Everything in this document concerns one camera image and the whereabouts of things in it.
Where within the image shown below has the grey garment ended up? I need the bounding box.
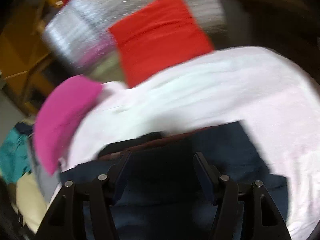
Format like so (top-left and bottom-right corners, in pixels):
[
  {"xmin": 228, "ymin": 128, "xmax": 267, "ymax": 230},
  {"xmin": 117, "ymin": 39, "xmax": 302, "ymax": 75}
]
[{"xmin": 27, "ymin": 138, "xmax": 60, "ymax": 203}]

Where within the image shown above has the red pillow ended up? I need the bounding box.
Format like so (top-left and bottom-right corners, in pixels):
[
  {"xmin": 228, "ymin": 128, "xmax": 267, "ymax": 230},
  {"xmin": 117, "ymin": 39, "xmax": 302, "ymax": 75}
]
[{"xmin": 109, "ymin": 0, "xmax": 214, "ymax": 87}]

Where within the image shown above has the teal garment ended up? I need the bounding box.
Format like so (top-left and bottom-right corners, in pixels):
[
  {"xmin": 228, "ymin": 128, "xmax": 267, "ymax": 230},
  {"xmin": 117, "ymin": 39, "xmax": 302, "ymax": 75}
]
[{"xmin": 0, "ymin": 128, "xmax": 31, "ymax": 184}]

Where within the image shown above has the magenta pillow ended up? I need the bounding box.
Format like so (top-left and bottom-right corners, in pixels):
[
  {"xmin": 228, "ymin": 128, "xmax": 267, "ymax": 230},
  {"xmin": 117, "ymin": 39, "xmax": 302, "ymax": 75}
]
[{"xmin": 33, "ymin": 75, "xmax": 103, "ymax": 176}]

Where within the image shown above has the navy blue zip jacket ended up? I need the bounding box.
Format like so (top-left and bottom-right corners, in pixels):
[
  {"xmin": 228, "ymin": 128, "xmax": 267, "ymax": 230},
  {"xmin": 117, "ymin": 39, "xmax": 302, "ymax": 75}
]
[{"xmin": 60, "ymin": 122, "xmax": 289, "ymax": 239}]

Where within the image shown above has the white bed blanket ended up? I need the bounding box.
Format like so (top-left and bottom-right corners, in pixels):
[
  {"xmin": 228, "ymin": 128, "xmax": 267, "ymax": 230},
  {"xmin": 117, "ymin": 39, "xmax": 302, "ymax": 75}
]
[{"xmin": 61, "ymin": 47, "xmax": 319, "ymax": 239}]

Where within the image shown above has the cream leather sofa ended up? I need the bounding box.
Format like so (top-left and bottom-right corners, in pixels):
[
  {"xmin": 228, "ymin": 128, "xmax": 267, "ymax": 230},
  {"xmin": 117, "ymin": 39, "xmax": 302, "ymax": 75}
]
[{"xmin": 9, "ymin": 173, "xmax": 48, "ymax": 234}]

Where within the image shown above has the silver foil headboard panel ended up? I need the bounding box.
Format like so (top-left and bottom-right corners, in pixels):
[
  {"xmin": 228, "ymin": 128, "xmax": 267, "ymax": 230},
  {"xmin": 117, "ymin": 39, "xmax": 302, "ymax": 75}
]
[{"xmin": 43, "ymin": 0, "xmax": 227, "ymax": 83}]

